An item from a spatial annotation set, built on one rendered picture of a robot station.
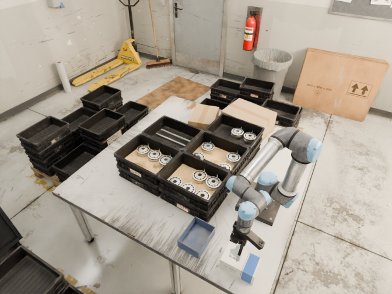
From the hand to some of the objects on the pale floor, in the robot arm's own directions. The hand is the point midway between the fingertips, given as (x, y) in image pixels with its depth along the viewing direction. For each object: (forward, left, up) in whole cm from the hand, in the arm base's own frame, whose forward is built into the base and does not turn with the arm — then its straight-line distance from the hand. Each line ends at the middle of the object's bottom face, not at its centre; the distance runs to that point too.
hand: (242, 250), depth 144 cm
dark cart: (+201, +58, -98) cm, 231 cm away
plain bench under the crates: (+53, -64, -94) cm, 125 cm away
